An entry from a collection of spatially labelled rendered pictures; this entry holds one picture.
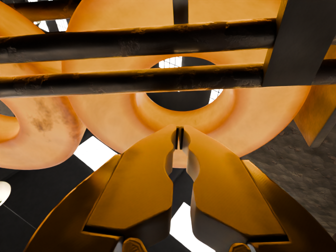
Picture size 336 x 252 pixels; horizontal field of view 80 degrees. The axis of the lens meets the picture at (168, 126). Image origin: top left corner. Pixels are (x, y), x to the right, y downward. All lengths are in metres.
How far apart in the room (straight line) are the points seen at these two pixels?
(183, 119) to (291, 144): 0.37
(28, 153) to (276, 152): 0.48
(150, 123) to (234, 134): 0.06
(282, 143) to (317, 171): 0.09
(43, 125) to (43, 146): 0.03
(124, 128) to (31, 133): 0.08
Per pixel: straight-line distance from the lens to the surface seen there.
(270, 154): 0.55
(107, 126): 0.16
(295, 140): 0.50
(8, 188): 5.15
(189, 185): 7.96
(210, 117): 0.16
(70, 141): 0.18
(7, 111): 2.73
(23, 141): 0.21
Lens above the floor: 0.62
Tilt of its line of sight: 46 degrees up
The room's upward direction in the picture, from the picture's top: 178 degrees counter-clockwise
